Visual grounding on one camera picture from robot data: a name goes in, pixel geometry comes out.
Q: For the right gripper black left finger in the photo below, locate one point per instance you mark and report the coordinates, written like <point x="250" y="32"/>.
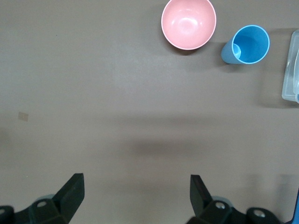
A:
<point x="70" y="196"/>

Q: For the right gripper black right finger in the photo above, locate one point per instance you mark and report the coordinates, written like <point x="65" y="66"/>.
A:
<point x="201" y="200"/>

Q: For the pink bowl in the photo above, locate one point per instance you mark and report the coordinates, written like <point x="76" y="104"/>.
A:
<point x="188" y="23"/>

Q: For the clear plastic container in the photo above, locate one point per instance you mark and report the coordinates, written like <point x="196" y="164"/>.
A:
<point x="292" y="77"/>

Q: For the blue cup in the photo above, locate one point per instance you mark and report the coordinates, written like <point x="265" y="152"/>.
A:
<point x="251" y="44"/>

